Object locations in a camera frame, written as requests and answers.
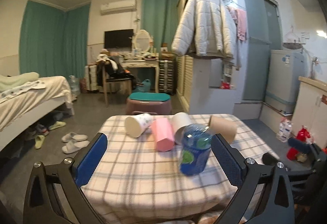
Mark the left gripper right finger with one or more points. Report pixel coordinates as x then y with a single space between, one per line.
276 204

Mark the white wardrobe cabinet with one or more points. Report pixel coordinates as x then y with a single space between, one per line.
201 96

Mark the plain white cup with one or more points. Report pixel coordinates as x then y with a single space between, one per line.
178 123

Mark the bed with beige bedding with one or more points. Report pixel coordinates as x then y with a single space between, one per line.
23 109

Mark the red bottle on floor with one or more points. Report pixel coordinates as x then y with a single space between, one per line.
299 144

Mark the pink hanging garment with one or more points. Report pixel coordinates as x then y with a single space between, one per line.
240 18

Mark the drawer storage tower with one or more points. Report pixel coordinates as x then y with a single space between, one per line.
167 79

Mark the green curtain centre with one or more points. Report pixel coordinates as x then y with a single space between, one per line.
160 19

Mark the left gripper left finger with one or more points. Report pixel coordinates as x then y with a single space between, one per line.
42 203

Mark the blue plastic bottle cup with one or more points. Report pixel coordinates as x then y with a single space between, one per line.
196 147

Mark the brown kraft paper cup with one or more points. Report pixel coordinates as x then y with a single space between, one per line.
227 129

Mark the plaid table cloth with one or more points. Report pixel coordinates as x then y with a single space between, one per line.
134 183

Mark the white printed bag floor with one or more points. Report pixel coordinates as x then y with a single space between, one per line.
284 131

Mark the white sink cabinet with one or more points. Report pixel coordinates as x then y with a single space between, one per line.
310 110

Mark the white suitcase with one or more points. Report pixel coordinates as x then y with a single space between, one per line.
90 77

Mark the black wall television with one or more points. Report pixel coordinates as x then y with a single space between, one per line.
116 39

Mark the purple stool green cushion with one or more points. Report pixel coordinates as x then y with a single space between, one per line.
147 102

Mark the pink faceted cup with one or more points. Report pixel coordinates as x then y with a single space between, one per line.
163 135

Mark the green curtain left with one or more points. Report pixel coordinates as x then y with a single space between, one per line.
53 42

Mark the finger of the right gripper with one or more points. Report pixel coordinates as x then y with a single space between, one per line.
268 159
316 154

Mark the white slipper near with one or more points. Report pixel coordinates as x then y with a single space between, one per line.
74 146

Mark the wooden chair with clothes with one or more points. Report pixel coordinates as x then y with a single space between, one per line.
110 71

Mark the white floral paper cup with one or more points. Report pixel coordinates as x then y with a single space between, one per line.
137 124

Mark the white slipper far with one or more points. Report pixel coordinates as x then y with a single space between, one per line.
74 136

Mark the green slipper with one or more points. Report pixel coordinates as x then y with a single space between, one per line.
39 140
57 125

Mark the clear water jug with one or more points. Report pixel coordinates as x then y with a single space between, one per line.
74 85

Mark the green curtain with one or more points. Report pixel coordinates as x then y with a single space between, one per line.
160 19
53 42

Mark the white washing machine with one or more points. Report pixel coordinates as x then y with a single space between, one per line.
283 80

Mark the white dressing table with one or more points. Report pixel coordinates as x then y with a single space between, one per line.
145 64

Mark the oval white vanity mirror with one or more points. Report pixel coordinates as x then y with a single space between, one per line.
142 40

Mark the white puffer jacket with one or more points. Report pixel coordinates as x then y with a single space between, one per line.
206 29

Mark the white slipper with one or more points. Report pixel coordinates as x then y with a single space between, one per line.
74 146
74 136

